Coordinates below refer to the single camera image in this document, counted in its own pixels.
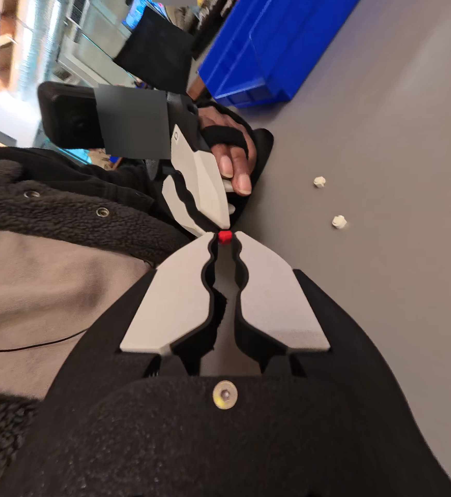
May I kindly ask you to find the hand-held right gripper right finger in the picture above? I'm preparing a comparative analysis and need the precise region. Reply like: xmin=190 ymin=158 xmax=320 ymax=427
xmin=232 ymin=232 xmax=331 ymax=374

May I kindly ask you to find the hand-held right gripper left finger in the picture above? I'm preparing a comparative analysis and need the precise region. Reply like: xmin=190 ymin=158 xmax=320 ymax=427
xmin=120 ymin=232 xmax=227 ymax=375

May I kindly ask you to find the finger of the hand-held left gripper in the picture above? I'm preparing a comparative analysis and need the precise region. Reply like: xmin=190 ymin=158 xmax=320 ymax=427
xmin=169 ymin=123 xmax=231 ymax=230
xmin=162 ymin=175 xmax=207 ymax=238

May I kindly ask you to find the person's left hand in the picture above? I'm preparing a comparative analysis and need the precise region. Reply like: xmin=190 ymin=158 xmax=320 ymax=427
xmin=198 ymin=106 xmax=258 ymax=196

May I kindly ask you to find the dark grey fleece jacket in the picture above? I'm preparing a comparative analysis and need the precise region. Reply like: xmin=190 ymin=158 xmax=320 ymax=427
xmin=0 ymin=159 xmax=190 ymax=497

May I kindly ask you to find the black high-back chair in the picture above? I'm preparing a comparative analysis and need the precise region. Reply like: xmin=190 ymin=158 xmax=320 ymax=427
xmin=113 ymin=6 xmax=196 ymax=94

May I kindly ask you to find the beige sweatshirt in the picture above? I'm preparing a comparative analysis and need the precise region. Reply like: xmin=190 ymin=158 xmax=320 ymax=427
xmin=0 ymin=229 xmax=153 ymax=401

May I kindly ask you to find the silver ventilation duct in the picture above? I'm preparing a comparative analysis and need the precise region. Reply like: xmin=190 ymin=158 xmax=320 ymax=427
xmin=14 ymin=0 xmax=62 ymax=94

